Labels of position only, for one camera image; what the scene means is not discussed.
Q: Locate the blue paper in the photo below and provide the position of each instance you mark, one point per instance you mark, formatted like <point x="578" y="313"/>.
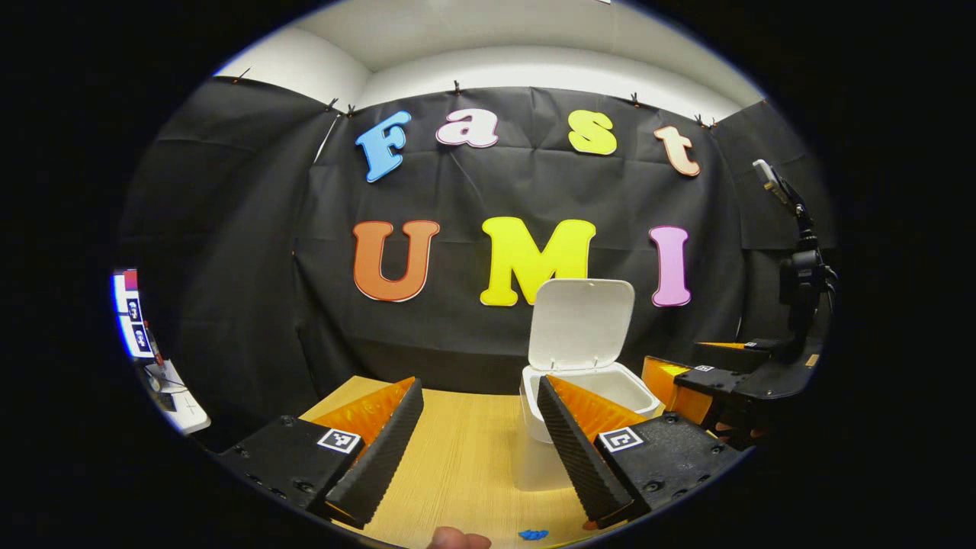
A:
<point x="534" y="534"/>

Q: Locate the white desktop garbage bin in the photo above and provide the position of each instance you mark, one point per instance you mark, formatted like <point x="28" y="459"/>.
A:
<point x="579" y="328"/>

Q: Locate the white side desk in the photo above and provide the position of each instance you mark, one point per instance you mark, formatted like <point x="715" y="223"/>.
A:
<point x="179" y="404"/>

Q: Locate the computer monitor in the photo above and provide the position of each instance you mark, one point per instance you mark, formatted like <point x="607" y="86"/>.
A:
<point x="131" y="313"/>

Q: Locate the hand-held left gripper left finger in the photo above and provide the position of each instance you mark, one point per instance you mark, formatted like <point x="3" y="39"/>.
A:
<point x="381" y="457"/>

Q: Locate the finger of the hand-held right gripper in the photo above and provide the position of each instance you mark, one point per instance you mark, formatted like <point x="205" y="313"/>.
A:
<point x="705" y="377"/>
<point x="728" y="347"/>

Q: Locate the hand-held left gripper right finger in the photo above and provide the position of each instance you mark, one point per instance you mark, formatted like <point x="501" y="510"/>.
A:
<point x="579" y="457"/>

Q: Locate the wooden desktop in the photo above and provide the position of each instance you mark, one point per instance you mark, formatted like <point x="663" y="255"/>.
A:
<point x="473" y="465"/>

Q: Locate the black backdrop cloth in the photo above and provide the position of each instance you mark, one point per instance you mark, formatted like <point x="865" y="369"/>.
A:
<point x="252" y="267"/>

